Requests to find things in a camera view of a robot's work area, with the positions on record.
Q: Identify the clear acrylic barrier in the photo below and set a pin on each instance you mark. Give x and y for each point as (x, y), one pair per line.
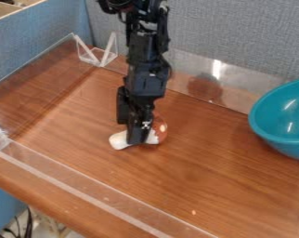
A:
(100, 195)
(37, 87)
(216, 82)

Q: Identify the wooden shelf box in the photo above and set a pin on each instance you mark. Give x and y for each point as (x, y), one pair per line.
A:
(12, 6)

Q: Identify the white plush mushroom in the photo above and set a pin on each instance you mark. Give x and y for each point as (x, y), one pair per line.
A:
(157, 134)

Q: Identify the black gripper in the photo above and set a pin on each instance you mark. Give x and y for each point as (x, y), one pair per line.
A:
(144, 86)

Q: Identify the clear acrylic back barrier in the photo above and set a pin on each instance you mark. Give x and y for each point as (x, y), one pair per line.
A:
(216, 82)

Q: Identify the blue plastic bowl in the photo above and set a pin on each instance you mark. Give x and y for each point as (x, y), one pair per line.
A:
(273, 119)

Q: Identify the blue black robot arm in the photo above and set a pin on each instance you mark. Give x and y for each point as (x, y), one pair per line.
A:
(145, 19)

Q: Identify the clear acrylic left barrier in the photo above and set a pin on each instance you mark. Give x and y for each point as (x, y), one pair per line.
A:
(37, 87)

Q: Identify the clear acrylic corner bracket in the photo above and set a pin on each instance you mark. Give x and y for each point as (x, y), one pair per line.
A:
(96, 56)

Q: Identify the clear acrylic front barrier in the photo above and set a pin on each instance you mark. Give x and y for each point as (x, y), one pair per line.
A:
(100, 195)

